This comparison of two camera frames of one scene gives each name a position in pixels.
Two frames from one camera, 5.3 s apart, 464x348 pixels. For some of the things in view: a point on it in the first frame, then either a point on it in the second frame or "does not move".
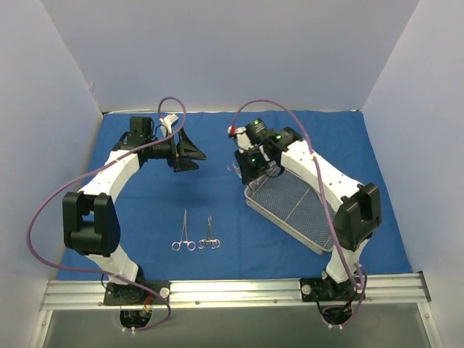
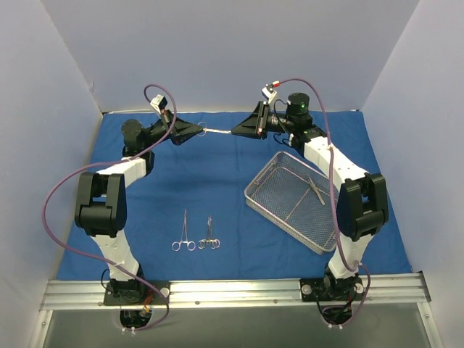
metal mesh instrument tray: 285,201 does not move
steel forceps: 191,245 does not move
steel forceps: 209,241 does not move
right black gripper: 245,168 to 262,119
